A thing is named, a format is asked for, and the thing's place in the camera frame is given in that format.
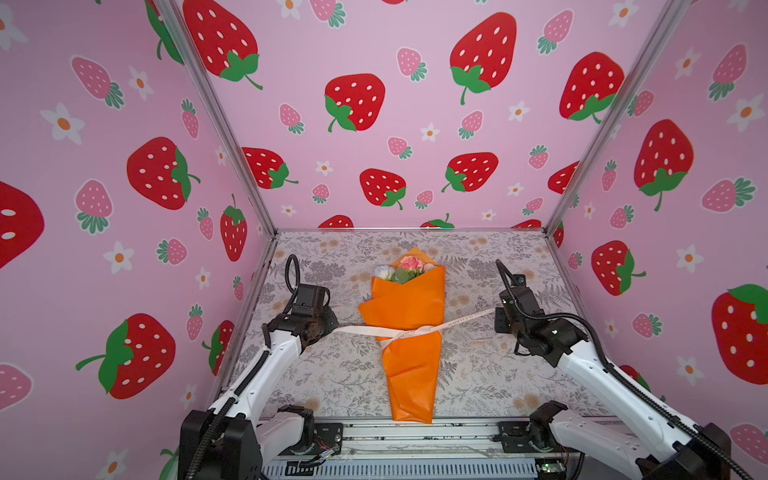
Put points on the left vertical aluminium post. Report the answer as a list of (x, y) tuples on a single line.
[(215, 44)]

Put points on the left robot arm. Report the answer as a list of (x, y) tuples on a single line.
[(228, 440)]

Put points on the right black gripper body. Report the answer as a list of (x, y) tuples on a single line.
[(501, 324)]

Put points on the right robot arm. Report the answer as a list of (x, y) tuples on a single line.
[(664, 445)]

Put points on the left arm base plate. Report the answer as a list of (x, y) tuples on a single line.
[(325, 436)]

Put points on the right vertical aluminium post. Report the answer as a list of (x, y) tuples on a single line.
[(663, 29)]

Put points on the vertical aluminium post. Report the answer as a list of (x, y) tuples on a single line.
[(663, 29), (215, 44)]

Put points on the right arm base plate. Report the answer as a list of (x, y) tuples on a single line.
[(517, 437)]

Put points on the cream ribbon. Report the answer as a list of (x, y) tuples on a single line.
[(387, 335)]

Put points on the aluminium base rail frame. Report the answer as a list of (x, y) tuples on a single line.
[(426, 439)]

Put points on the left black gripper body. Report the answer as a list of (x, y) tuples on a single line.
[(325, 321)]

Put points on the orange wrapping paper sheet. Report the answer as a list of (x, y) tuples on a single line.
[(411, 366)]

